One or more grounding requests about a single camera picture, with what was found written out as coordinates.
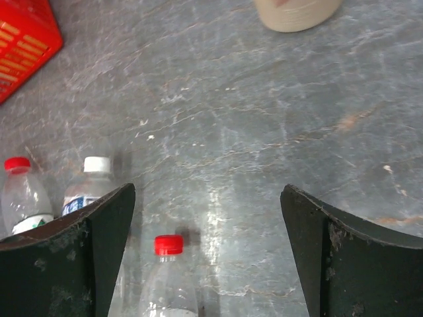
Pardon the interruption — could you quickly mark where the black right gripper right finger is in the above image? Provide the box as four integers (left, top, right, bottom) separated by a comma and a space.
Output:
280, 184, 422, 316

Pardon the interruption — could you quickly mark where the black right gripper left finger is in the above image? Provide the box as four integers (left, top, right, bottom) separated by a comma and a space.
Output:
1, 183, 135, 316

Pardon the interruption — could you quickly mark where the clear bottle blue label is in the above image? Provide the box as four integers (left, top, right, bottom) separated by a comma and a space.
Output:
61, 165, 116, 216

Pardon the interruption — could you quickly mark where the red bottle cap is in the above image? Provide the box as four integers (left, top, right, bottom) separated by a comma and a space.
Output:
4, 157, 31, 171

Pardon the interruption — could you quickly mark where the clear bottle red label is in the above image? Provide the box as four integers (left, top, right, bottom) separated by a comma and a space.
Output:
138, 234, 199, 317

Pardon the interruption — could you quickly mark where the beige pump soap bottle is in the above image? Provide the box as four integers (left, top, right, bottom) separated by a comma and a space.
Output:
254, 0, 342, 33

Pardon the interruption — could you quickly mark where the red plastic shopping basket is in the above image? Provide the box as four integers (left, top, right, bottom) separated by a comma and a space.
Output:
1, 0, 63, 102

